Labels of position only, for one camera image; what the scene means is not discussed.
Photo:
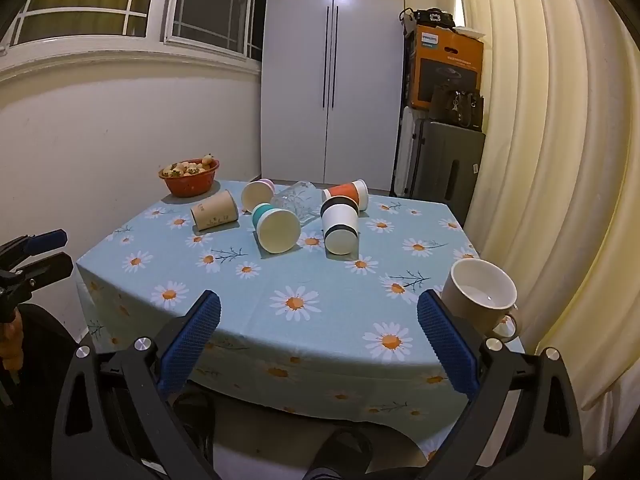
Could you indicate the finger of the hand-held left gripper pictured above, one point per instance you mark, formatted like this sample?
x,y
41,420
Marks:
x,y
45,241
47,270

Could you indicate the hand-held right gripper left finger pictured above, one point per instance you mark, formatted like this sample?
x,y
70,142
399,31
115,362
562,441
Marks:
x,y
192,340

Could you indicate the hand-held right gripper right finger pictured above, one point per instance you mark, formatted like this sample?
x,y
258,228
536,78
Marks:
x,y
447,345

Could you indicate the brown paper cup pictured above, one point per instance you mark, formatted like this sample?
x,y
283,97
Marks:
x,y
215,211

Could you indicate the teal band white cup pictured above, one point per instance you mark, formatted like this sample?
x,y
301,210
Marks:
x,y
277,230

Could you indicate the pink rim white cup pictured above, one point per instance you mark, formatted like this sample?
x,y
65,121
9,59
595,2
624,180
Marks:
x,y
256,196

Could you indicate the black band white cup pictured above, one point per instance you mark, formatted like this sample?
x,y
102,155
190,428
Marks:
x,y
340,230

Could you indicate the clear glass cup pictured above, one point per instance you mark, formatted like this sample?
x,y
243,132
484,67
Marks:
x,y
300,200

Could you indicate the orange white cup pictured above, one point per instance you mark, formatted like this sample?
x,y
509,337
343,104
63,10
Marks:
x,y
345,190

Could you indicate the person's left hand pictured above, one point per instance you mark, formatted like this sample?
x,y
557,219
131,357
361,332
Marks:
x,y
7,345

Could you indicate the white ceramic mug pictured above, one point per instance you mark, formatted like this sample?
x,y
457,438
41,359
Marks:
x,y
480,292

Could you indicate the black slipper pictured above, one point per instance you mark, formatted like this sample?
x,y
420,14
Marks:
x,y
197,417
340,452

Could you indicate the blue daisy print tablecloth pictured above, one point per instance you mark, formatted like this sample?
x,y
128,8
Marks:
x,y
300,270

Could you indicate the red plastic bowl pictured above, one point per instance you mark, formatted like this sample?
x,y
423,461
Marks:
x,y
192,186

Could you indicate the pile of pale round snacks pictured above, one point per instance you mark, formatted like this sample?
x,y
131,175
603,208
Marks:
x,y
187,166

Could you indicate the grey suitcase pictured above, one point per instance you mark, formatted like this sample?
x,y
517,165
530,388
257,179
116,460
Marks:
x,y
445,165

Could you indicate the white suitcase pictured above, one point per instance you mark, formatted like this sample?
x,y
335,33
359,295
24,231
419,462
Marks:
x,y
404,155

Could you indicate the cream curtain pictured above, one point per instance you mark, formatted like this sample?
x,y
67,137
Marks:
x,y
550,160

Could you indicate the dark handbag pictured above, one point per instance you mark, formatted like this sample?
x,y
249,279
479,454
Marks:
x,y
457,107

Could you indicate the white wardrobe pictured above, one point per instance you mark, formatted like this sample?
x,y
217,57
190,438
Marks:
x,y
300,85

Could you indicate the orange cardboard box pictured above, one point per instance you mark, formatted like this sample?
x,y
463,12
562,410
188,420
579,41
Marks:
x,y
447,65

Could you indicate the white frame window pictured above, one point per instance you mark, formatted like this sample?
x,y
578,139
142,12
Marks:
x,y
215,5
85,5

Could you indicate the black camera bag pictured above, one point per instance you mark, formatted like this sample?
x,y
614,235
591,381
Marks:
x,y
430,16

